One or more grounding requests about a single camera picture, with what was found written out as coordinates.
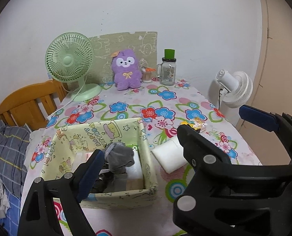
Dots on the green desk fan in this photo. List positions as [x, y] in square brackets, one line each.
[67, 60]

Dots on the yellow snack packet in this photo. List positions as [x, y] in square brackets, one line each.
[197, 124]

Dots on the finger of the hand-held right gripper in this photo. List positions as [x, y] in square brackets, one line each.
[256, 118]
[222, 177]

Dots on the beige wooden door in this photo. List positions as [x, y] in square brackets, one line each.
[278, 54]

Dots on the glass mug jar green lid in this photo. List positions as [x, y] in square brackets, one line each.
[167, 75]

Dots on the toothpick jar with orange lid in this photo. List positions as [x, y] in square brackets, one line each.
[147, 77]

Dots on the purple plush toy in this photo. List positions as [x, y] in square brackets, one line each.
[126, 76]

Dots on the blue bed sheet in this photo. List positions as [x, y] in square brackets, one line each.
[13, 209]

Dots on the black plastic bag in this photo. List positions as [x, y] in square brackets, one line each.
[106, 184]

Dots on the yellow printed fabric storage box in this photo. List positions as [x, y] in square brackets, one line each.
[62, 152]

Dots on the wooden bed headboard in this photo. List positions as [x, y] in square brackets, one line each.
[23, 100]

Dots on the floral tablecloth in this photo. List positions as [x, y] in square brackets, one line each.
[180, 103]

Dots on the grey sock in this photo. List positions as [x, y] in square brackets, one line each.
[120, 156]

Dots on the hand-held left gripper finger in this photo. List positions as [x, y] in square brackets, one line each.
[92, 174]

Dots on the grey plaid pillow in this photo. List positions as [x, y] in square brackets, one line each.
[6, 152]

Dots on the white standing fan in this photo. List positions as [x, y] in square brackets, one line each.
[236, 88]

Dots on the white foam sponge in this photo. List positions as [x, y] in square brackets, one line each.
[170, 154]

